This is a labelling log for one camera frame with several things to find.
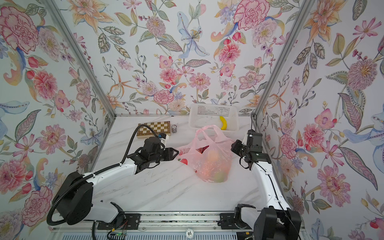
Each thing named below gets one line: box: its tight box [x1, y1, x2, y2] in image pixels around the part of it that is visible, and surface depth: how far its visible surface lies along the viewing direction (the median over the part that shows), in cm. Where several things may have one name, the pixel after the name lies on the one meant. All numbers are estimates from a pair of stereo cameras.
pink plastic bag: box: [176, 125, 234, 183], surface depth 82 cm
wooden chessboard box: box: [136, 121, 171, 139], surface depth 112 cm
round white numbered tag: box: [185, 228, 194, 238], surface depth 67 cm
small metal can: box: [171, 124, 177, 133], surface depth 112 cm
